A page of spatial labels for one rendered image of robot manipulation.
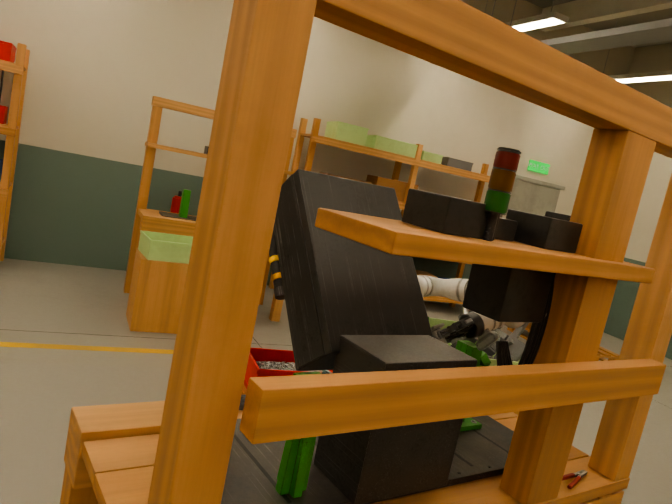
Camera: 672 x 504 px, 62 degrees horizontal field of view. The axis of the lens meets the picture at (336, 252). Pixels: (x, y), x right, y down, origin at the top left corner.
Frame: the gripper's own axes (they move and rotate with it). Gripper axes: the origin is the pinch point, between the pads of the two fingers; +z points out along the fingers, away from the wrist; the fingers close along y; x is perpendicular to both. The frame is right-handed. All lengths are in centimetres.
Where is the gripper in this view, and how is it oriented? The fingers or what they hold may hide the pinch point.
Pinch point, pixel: (440, 336)
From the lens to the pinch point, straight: 165.3
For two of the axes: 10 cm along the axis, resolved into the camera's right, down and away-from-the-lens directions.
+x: 4.2, 8.2, -3.9
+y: 3.7, -5.4, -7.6
